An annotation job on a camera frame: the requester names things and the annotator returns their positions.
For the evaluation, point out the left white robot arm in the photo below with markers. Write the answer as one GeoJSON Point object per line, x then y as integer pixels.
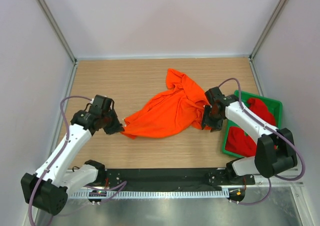
{"type": "Point", "coordinates": [49, 187]}

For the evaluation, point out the right aluminium frame post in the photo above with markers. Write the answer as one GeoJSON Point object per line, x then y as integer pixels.
{"type": "Point", "coordinates": [279, 7]}

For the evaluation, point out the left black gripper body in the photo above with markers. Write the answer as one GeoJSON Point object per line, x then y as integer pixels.
{"type": "Point", "coordinates": [110, 118]}

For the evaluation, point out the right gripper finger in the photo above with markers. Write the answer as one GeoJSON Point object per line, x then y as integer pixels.
{"type": "Point", "coordinates": [206, 121]}
{"type": "Point", "coordinates": [216, 126]}

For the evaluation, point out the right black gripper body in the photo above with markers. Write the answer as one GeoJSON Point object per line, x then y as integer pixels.
{"type": "Point", "coordinates": [214, 117]}

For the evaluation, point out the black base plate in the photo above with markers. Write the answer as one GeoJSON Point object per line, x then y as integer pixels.
{"type": "Point", "coordinates": [171, 180]}

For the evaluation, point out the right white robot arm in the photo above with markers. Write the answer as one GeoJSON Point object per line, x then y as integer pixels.
{"type": "Point", "coordinates": [274, 147]}

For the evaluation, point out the left aluminium frame post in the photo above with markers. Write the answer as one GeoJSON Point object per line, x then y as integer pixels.
{"type": "Point", "coordinates": [56, 29]}

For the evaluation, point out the white slotted cable duct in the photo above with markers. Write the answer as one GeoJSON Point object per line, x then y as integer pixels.
{"type": "Point", "coordinates": [124, 195]}

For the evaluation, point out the aluminium frame post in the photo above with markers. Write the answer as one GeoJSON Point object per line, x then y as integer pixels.
{"type": "Point", "coordinates": [56, 29]}
{"type": "Point", "coordinates": [279, 7]}

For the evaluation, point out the orange t shirt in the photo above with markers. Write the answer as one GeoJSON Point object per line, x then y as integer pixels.
{"type": "Point", "coordinates": [171, 111]}

